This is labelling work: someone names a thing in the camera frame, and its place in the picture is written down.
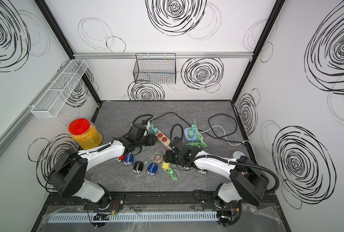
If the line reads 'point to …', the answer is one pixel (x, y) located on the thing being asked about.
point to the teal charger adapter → (154, 129)
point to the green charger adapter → (193, 129)
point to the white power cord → (226, 137)
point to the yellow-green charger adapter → (165, 165)
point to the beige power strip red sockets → (163, 138)
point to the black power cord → (209, 131)
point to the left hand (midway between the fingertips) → (154, 138)
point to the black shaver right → (202, 171)
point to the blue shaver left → (129, 159)
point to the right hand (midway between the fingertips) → (166, 159)
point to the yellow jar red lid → (85, 133)
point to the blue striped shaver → (152, 168)
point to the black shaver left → (137, 166)
